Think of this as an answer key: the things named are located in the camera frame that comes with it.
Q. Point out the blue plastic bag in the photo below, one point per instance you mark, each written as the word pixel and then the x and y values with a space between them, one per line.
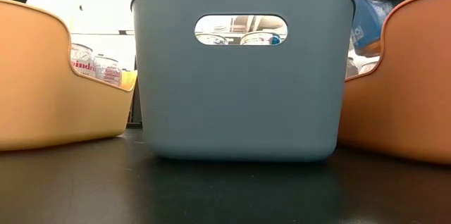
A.
pixel 368 23

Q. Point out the white soda can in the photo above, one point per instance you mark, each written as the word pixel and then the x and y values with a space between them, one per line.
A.
pixel 368 67

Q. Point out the white Spindrift can red print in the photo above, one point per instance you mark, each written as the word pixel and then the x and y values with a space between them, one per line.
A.
pixel 109 72
pixel 82 63

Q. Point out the orange plastic bin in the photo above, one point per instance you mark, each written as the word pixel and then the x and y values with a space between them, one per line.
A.
pixel 412 93

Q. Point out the blue-grey plastic bin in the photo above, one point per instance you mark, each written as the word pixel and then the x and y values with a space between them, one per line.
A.
pixel 243 104

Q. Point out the yellow-orange plastic bin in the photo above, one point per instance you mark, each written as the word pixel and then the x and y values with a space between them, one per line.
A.
pixel 42 93

